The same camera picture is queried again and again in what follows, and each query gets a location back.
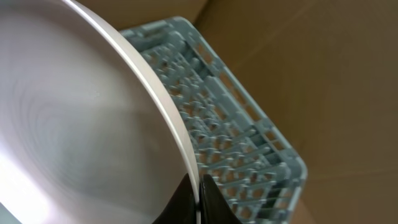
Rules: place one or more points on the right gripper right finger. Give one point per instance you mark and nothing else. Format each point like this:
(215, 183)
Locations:
(213, 207)

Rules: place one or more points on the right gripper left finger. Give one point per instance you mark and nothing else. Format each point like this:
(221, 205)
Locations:
(181, 208)

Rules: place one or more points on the grey dishwasher rack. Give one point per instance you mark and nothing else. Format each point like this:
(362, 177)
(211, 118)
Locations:
(258, 172)

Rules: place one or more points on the white round plate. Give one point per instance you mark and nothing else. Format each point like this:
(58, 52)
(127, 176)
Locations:
(89, 134)

